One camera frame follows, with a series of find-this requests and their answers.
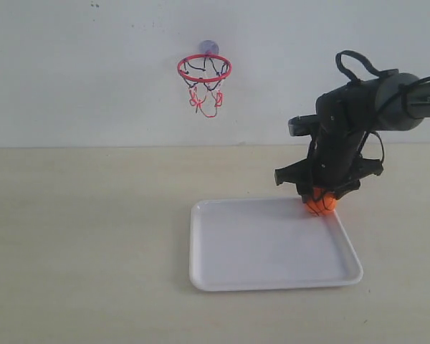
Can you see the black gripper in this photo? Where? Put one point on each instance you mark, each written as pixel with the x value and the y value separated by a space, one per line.
pixel 334 159

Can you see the small orange basketball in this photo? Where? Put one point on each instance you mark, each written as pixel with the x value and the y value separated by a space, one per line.
pixel 320 203

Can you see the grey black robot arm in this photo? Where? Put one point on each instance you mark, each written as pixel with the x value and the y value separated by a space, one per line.
pixel 402 103

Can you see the red mini basketball hoop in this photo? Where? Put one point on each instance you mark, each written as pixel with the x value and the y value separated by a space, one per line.
pixel 204 75

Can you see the white rectangular plastic tray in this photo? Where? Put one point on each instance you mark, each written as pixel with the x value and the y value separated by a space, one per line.
pixel 268 244

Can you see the clear suction cup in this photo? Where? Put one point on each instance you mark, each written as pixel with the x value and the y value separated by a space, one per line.
pixel 208 47

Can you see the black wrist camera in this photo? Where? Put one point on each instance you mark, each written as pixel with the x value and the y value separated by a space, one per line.
pixel 303 125

